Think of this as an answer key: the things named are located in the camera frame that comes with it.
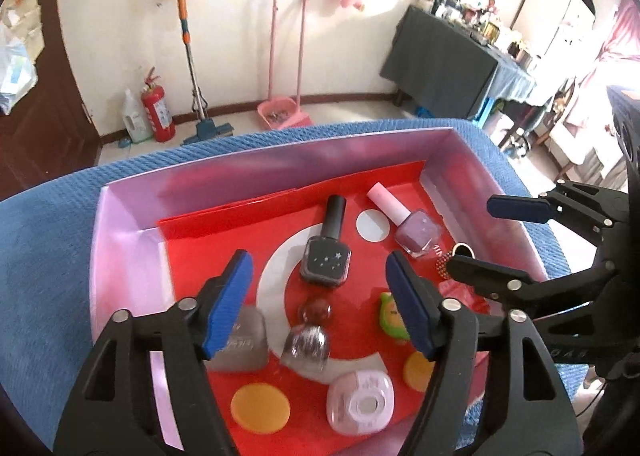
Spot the large orange round disc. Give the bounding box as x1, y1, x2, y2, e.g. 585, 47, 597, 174
402, 352, 435, 393

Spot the green yellow bear toy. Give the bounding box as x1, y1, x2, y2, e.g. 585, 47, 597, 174
378, 292, 409, 341

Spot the gold studded cylinder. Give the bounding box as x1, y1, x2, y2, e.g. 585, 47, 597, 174
435, 242, 476, 281

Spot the pink nail polish bottle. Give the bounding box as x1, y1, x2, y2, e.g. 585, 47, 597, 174
367, 183, 442, 257

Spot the white pink round device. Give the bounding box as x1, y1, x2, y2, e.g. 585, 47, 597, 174
326, 370, 395, 436

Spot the glitter bottle red cap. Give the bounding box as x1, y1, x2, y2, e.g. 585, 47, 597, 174
280, 295, 332, 375

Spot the black nail polish bottle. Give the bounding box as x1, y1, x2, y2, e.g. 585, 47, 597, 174
299, 195, 352, 288

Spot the blue plastic stool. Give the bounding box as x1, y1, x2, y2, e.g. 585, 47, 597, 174
472, 97, 496, 129

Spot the purple box red lining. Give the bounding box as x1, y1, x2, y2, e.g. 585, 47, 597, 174
89, 126, 551, 456

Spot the blue knitted table cover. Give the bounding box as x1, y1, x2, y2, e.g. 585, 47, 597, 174
0, 118, 589, 452

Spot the side table dark cloth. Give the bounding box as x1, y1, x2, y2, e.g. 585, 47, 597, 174
380, 4, 551, 121

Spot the white wardrobe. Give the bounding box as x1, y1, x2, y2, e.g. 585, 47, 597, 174
511, 0, 596, 66

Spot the orange grey mop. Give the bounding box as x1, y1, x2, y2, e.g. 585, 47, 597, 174
177, 0, 234, 146

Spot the pink curtain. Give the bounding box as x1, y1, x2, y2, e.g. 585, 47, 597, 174
597, 0, 640, 61

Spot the red fire extinguisher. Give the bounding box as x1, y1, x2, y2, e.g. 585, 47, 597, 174
141, 67, 176, 143

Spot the white plastic jug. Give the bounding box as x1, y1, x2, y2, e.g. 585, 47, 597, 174
120, 90, 153, 144

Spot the dark brown door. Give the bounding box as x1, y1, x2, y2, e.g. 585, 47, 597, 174
0, 0, 102, 199

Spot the pink dustpan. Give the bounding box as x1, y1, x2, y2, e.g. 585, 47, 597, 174
257, 0, 297, 130

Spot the pink broom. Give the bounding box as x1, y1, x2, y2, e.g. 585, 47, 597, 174
279, 0, 308, 130

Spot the plastic bag of masks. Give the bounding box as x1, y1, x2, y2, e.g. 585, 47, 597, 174
0, 23, 38, 116

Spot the door hanging organizer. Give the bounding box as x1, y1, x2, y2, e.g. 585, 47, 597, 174
1, 0, 44, 62

